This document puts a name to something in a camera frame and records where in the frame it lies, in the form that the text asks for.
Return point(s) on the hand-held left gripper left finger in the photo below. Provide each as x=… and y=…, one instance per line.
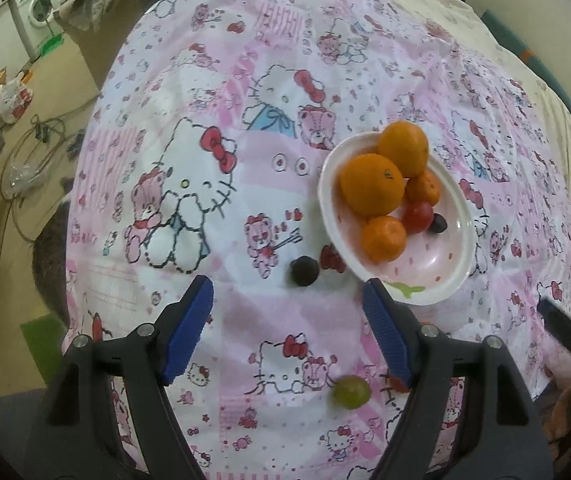
x=188, y=332

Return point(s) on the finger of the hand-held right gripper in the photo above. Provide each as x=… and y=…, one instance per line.
x=568, y=330

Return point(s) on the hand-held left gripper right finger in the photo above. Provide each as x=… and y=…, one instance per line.
x=388, y=332

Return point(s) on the green cherry tomato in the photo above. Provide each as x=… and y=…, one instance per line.
x=351, y=392

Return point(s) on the pink strawberry-pattern plate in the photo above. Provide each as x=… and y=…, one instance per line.
x=435, y=265

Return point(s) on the small mandarin orange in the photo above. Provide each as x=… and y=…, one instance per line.
x=424, y=190
x=384, y=238

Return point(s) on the large orange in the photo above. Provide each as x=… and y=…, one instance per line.
x=371, y=185
x=404, y=147

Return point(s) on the green foam mat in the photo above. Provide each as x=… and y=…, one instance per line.
x=45, y=345

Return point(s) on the grey fuzzy cushion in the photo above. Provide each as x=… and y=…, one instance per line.
x=52, y=260

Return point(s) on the pink cartoon printed blanket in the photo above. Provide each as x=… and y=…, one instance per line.
x=265, y=185

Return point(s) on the teal mattress edge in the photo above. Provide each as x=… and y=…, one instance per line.
x=520, y=45

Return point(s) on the white plastic bag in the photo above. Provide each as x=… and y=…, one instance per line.
x=12, y=99

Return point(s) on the bright green floor object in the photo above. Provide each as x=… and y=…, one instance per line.
x=50, y=44

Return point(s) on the grey cloth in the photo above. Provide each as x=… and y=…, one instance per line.
x=92, y=5

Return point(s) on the white washing machine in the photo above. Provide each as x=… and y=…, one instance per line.
x=35, y=10

